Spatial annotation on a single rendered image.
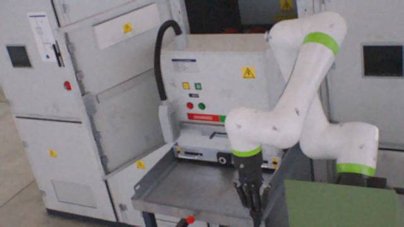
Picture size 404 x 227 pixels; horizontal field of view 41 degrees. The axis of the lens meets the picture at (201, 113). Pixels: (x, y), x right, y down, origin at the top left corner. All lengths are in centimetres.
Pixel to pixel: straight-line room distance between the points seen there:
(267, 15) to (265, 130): 166
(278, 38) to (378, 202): 63
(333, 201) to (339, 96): 74
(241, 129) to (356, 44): 91
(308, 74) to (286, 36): 25
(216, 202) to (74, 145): 147
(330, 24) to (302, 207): 62
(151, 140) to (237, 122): 117
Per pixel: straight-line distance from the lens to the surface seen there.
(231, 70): 218
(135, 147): 264
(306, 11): 235
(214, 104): 229
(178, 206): 223
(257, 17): 314
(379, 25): 228
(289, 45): 185
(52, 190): 387
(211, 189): 229
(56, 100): 335
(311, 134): 195
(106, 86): 247
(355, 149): 187
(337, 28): 176
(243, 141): 158
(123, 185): 338
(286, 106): 154
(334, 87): 243
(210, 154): 242
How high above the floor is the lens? 211
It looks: 25 degrees down
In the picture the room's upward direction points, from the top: 11 degrees counter-clockwise
